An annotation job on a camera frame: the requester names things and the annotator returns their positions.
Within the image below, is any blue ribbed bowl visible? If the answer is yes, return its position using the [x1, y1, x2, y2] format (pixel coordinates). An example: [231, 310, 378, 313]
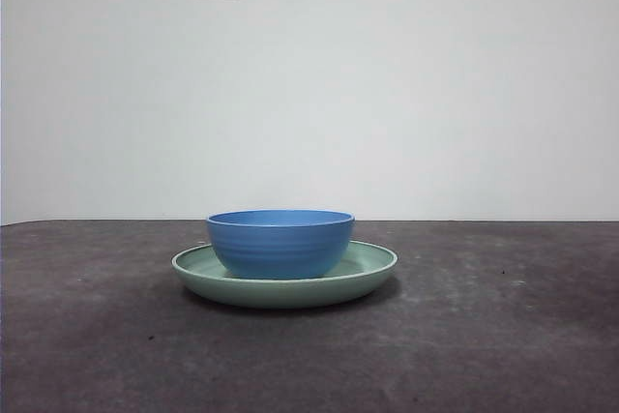
[206, 209, 356, 281]

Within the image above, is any green round plate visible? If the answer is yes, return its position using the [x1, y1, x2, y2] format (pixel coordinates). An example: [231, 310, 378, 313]
[170, 239, 399, 310]

